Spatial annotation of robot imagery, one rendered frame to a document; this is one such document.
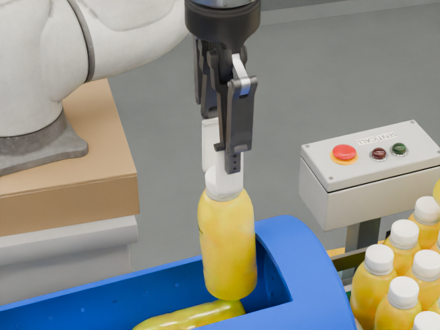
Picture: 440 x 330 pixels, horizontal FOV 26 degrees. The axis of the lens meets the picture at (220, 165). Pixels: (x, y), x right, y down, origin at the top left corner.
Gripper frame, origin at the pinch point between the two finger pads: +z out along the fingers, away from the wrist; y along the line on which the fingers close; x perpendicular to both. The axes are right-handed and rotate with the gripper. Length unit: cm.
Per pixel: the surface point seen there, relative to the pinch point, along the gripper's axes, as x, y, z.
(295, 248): 7.0, 5.5, 11.3
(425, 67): 155, -190, 135
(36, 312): -22.0, -8.1, 24.9
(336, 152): 27.2, -23.8, 23.7
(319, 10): 134, -243, 134
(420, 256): 29.9, -2.2, 27.0
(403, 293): 24.4, 3.2, 26.9
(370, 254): 23.7, -4.9, 26.9
